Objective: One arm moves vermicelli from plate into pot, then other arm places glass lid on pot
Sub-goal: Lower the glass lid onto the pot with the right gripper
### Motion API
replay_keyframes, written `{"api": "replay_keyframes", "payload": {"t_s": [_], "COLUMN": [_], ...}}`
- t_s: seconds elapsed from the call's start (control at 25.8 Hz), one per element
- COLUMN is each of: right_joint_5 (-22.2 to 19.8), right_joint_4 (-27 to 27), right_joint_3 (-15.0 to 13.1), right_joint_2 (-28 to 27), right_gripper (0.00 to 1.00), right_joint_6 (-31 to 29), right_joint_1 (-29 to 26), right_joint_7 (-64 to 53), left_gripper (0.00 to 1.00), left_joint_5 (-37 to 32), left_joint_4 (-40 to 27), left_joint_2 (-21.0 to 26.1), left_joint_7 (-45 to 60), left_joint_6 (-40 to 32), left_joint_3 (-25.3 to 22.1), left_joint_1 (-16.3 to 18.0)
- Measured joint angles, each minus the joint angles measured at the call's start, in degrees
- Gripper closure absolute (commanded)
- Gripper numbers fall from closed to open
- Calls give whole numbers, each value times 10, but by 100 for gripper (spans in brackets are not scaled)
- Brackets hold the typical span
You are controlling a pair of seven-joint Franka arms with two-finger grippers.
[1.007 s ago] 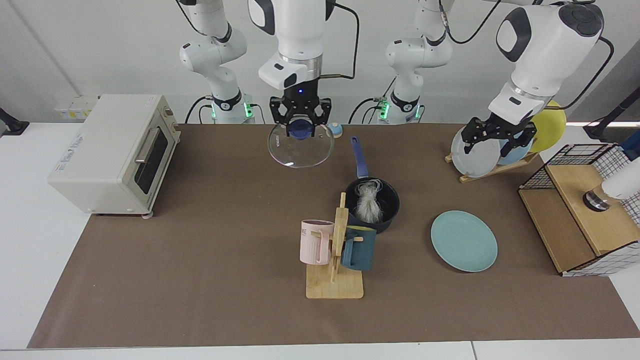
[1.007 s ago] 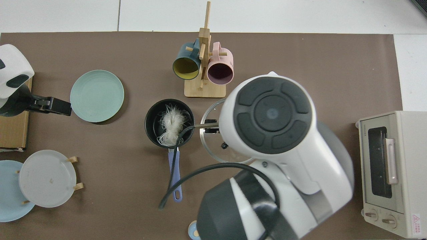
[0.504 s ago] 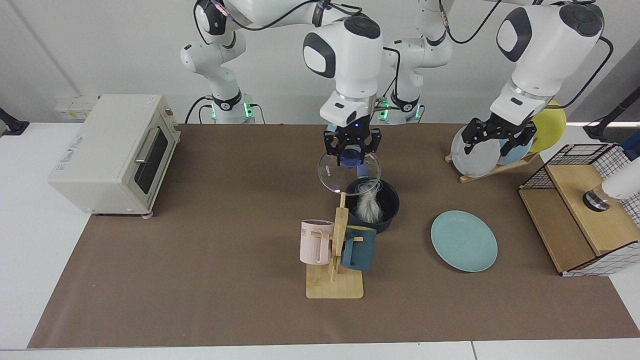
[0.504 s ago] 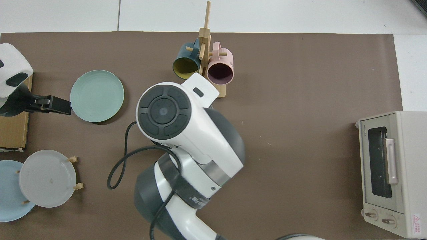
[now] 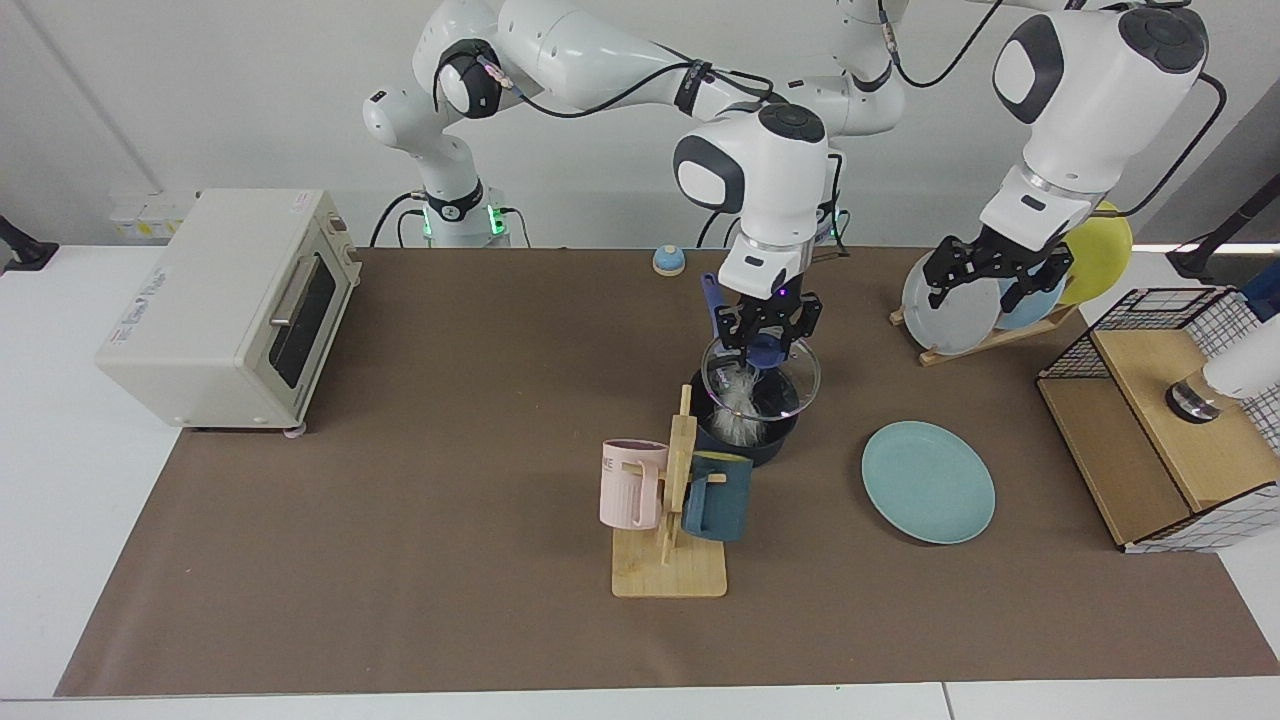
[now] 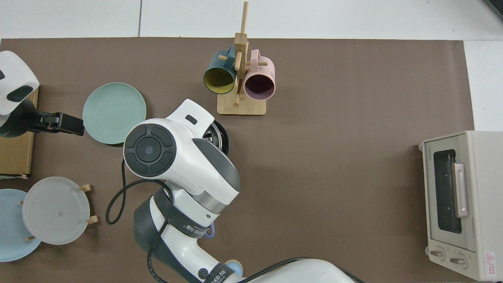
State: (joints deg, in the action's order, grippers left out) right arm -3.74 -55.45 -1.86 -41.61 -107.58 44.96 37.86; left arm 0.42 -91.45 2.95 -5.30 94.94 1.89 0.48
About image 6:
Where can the glass lid blue knob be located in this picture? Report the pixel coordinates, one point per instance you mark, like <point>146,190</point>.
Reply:
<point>217,135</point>

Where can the green round plate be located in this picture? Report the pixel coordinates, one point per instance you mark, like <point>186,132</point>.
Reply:
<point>112,112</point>

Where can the grey round plate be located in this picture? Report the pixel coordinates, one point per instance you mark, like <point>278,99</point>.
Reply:
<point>55,212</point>

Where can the wooden plate rack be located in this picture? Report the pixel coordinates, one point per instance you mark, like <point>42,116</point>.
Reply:
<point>93,219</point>

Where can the light blue round plate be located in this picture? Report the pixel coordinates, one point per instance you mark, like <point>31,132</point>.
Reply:
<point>13,236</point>

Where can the teal mug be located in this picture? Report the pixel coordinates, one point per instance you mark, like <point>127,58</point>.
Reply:
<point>218,78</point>

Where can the wooden cup stand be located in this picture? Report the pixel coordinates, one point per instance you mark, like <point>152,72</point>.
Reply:
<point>240,106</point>

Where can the pink mug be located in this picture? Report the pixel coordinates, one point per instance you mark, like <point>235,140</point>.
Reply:
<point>259,84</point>

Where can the small blue round thing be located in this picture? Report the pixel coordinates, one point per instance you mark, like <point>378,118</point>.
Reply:
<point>235,269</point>

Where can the brown table cloth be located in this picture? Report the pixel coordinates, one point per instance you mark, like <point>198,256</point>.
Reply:
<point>334,196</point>

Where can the pale toaster oven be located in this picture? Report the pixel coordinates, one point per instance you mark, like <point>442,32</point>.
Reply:
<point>479,196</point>

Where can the dark corner object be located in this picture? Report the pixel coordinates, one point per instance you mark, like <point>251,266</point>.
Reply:
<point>496,7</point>

